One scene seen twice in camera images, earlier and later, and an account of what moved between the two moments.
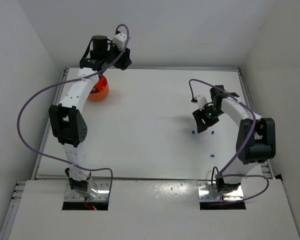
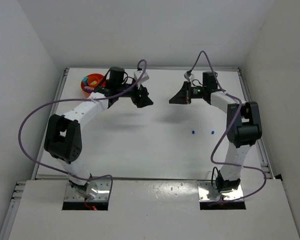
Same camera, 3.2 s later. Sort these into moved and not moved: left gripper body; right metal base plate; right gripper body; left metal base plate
Moved: right gripper body; left gripper body
Not moved: left metal base plate; right metal base plate
